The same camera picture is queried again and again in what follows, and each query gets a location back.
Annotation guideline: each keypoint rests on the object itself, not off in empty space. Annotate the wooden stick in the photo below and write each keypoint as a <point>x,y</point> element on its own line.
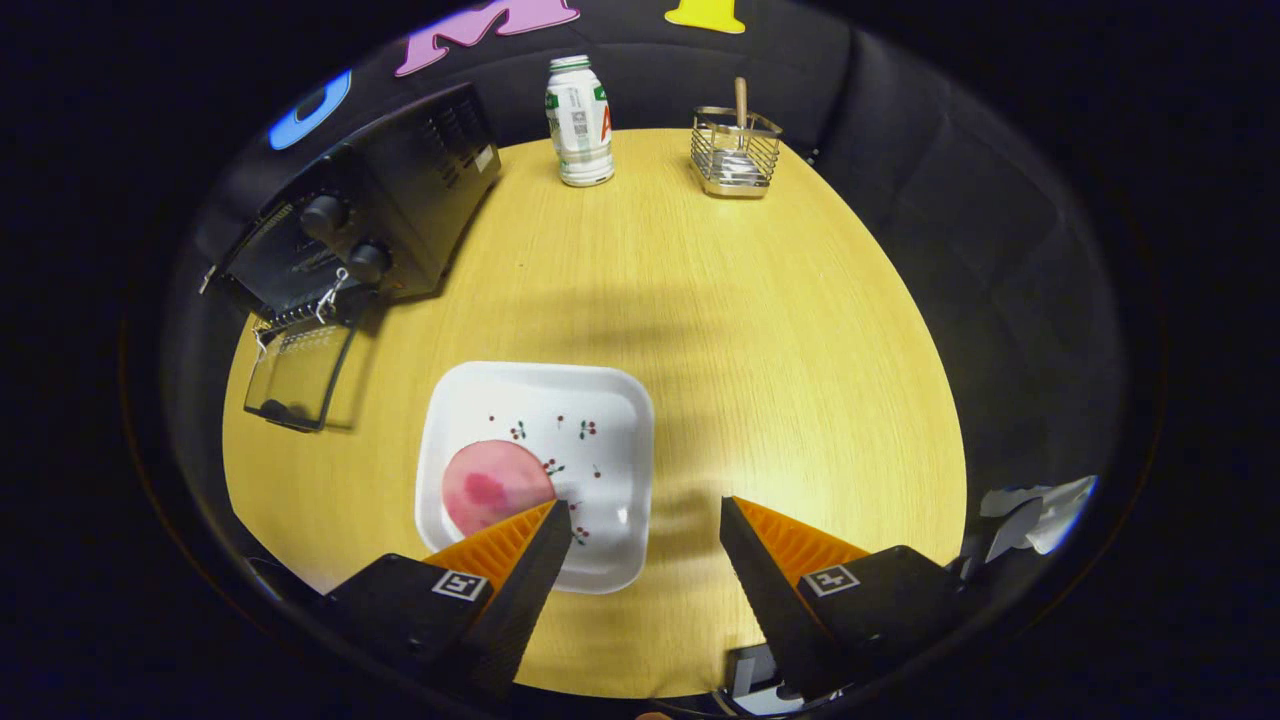
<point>741,100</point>

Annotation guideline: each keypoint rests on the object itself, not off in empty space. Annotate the black toaster oven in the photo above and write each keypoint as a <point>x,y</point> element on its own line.
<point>420,190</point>

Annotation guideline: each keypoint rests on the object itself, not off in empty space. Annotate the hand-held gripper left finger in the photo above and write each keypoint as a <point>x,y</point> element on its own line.
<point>525,600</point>

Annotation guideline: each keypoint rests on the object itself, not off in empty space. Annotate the white square plate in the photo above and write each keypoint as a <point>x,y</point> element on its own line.
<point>600,400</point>

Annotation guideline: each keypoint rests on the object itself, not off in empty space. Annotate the white drink bottle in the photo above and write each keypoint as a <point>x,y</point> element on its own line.
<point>580,150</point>

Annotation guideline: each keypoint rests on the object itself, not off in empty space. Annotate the crumpled white paper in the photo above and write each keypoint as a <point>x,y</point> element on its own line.
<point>1050,505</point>

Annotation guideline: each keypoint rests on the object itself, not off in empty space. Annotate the pink round food slice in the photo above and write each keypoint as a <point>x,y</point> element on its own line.
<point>490,485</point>

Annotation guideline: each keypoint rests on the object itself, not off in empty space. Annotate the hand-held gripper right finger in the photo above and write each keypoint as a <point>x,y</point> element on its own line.
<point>770,600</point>

